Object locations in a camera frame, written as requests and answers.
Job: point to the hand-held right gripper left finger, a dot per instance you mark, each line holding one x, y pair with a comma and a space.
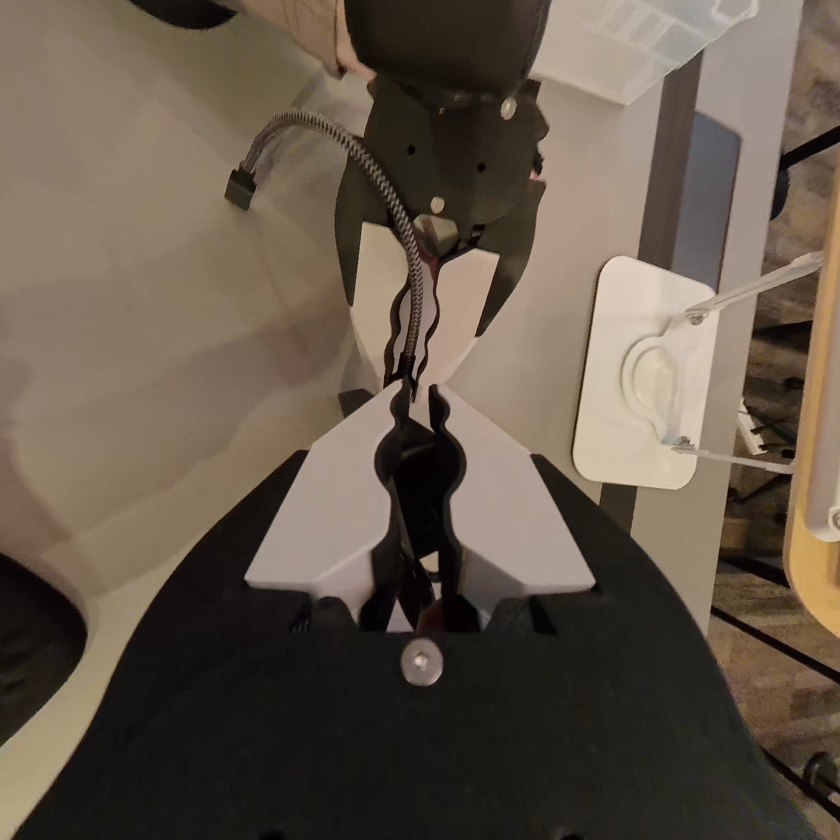
328, 525

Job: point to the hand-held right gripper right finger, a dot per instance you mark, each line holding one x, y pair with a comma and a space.
518, 525

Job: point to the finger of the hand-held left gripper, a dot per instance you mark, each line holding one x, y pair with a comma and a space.
463, 302
374, 275

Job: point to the clear plastic bin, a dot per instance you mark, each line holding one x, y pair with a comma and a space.
623, 39

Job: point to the person's left forearm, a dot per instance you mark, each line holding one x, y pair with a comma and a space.
295, 33

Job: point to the white stand base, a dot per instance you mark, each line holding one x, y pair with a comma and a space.
610, 328

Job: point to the instruction sheet on board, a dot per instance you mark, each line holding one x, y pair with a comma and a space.
807, 590

